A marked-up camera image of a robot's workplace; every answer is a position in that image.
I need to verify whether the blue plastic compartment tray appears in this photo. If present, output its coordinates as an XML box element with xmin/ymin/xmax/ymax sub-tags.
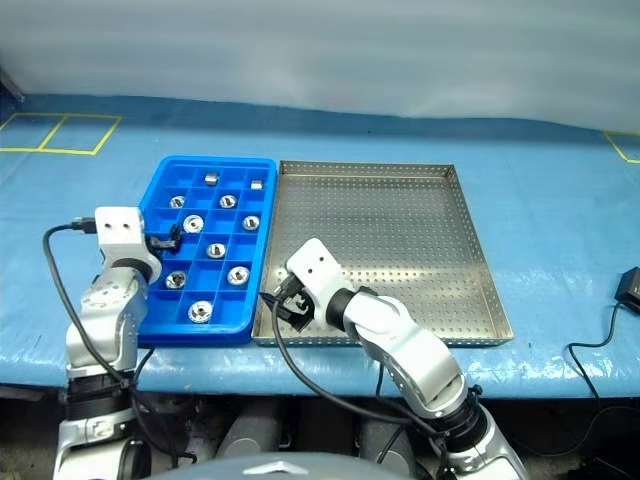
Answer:
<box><xmin>134</xmin><ymin>154</ymin><xmax>279</xmax><ymax>349</ymax></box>

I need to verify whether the perforated steel tray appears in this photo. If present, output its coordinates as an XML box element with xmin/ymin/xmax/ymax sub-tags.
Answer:
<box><xmin>251</xmin><ymin>159</ymin><xmax>516</xmax><ymax>349</ymax></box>

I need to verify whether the dark grey rounded cylinder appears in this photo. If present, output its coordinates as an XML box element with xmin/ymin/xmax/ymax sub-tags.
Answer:
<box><xmin>217</xmin><ymin>402</ymin><xmax>281</xmax><ymax>459</ymax></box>
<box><xmin>357</xmin><ymin>417</ymin><xmax>426</xmax><ymax>476</ymax></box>

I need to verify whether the black power adapter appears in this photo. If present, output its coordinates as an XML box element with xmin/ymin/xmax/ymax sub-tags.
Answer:
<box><xmin>613</xmin><ymin>266</ymin><xmax>640</xmax><ymax>315</ymax></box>

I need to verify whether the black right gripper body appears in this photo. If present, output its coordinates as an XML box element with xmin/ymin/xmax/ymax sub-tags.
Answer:
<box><xmin>279</xmin><ymin>291</ymin><xmax>318</xmax><ymax>334</ymax></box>

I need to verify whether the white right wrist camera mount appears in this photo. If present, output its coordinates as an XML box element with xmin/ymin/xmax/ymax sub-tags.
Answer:
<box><xmin>284</xmin><ymin>238</ymin><xmax>351</xmax><ymax>331</ymax></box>

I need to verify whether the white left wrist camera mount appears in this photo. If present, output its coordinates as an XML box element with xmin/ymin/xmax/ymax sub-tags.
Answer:
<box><xmin>93</xmin><ymin>205</ymin><xmax>164</xmax><ymax>286</ymax></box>

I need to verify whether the grey robot torso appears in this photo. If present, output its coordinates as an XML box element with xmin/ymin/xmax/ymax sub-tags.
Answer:
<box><xmin>144</xmin><ymin>452</ymin><xmax>421</xmax><ymax>480</ymax></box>

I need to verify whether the blue plastic table cover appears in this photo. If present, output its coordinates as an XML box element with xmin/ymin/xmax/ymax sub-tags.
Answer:
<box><xmin>0</xmin><ymin>92</ymin><xmax>640</xmax><ymax>401</ymax></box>

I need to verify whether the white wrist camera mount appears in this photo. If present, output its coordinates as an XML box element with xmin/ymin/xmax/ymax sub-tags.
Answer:
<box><xmin>284</xmin><ymin>238</ymin><xmax>351</xmax><ymax>331</ymax></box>
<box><xmin>93</xmin><ymin>205</ymin><xmax>164</xmax><ymax>286</ymax></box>

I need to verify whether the dark metal frame bar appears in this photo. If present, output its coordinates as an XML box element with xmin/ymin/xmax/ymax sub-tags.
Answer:
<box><xmin>0</xmin><ymin>67</ymin><xmax>25</xmax><ymax>104</ymax></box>

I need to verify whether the thin black adapter cable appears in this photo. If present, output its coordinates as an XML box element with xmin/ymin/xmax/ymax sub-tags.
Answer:
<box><xmin>567</xmin><ymin>302</ymin><xmax>624</xmax><ymax>401</ymax></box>

